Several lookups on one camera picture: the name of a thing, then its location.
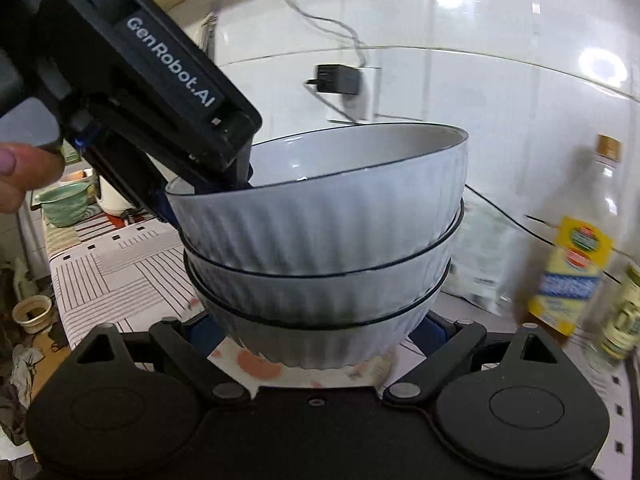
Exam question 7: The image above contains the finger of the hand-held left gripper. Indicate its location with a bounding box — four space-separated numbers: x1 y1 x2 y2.
170 152 256 196
75 105 181 228

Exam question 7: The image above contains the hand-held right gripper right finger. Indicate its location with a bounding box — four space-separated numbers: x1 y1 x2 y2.
382 310 561 406

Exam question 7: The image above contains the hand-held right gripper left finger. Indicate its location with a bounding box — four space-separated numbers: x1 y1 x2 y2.
74 310 253 403

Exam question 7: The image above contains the carrot print plate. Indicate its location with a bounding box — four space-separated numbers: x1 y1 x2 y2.
207 335 396 388

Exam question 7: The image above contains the white ribbed bowl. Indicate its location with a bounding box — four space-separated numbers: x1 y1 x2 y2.
165 122 470 277
182 200 466 326
185 255 453 370

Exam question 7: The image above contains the person's left hand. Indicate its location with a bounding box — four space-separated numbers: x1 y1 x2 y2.
0 142 66 215

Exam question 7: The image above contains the white kitchen appliance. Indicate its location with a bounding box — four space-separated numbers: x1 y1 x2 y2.
99 174 138 217

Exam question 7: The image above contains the green bowl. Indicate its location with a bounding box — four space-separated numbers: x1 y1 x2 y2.
39 181 96 228

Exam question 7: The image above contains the clear plastic bag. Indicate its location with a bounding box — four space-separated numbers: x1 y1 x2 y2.
442 197 531 318

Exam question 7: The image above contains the black power adapter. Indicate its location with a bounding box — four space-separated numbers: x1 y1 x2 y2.
306 64 361 96

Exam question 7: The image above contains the yellow label glass bottle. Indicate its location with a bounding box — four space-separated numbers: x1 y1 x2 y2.
527 134 623 338

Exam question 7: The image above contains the beige round container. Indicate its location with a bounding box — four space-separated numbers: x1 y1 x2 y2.
12 295 53 335

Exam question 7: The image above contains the crumpled grey cloth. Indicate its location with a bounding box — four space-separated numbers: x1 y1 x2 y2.
0 345 46 446

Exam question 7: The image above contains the clear white label bottle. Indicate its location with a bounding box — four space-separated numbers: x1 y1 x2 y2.
595 262 640 376

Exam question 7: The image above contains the long black cable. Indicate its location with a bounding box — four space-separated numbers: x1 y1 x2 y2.
465 184 558 247

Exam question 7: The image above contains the white wall socket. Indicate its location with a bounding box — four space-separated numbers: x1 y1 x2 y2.
325 65 381 123

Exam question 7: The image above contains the thin grey cable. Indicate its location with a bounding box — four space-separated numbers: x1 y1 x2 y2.
277 0 368 68

